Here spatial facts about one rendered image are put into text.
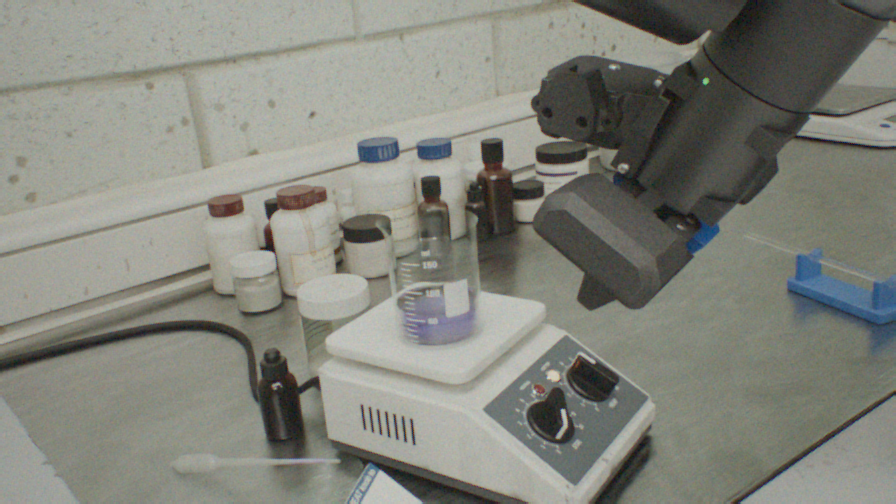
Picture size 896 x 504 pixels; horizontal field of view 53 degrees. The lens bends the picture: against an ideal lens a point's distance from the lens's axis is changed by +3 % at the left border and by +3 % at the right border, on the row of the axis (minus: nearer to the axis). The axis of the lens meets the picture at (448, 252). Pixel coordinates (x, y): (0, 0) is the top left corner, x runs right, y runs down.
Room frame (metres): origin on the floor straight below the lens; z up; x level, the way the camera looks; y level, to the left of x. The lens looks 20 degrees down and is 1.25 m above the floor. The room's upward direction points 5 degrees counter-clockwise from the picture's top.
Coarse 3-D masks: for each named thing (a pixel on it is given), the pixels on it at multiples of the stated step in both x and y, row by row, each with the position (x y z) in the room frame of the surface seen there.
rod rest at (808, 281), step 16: (800, 256) 0.76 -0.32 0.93; (800, 272) 0.76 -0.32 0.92; (816, 272) 0.77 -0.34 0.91; (800, 288) 0.75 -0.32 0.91; (816, 288) 0.74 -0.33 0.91; (832, 288) 0.74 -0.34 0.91; (848, 288) 0.73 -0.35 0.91; (880, 288) 0.69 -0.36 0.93; (832, 304) 0.72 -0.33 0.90; (848, 304) 0.70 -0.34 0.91; (864, 304) 0.70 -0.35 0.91; (880, 304) 0.69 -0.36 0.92; (880, 320) 0.68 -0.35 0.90
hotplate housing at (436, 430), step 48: (528, 336) 0.57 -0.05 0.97; (336, 384) 0.54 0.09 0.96; (384, 384) 0.53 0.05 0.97; (432, 384) 0.51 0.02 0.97; (480, 384) 0.51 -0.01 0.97; (336, 432) 0.55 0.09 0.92; (384, 432) 0.52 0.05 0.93; (432, 432) 0.50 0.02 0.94; (480, 432) 0.48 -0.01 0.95; (624, 432) 0.51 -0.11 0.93; (480, 480) 0.48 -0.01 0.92; (528, 480) 0.46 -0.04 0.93
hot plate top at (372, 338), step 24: (384, 312) 0.60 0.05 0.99; (504, 312) 0.58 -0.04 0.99; (528, 312) 0.57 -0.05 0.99; (336, 336) 0.56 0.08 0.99; (360, 336) 0.56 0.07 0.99; (384, 336) 0.56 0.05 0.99; (480, 336) 0.54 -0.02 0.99; (504, 336) 0.54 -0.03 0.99; (360, 360) 0.54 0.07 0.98; (384, 360) 0.52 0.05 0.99; (408, 360) 0.52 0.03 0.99; (432, 360) 0.51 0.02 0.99; (456, 360) 0.51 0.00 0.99; (480, 360) 0.51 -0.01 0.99
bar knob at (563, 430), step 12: (552, 396) 0.49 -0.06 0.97; (564, 396) 0.49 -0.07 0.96; (540, 408) 0.49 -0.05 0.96; (552, 408) 0.49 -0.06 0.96; (564, 408) 0.48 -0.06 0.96; (528, 420) 0.49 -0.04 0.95; (540, 420) 0.48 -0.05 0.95; (552, 420) 0.48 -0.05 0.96; (564, 420) 0.47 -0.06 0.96; (540, 432) 0.48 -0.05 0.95; (552, 432) 0.47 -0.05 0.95; (564, 432) 0.47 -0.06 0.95
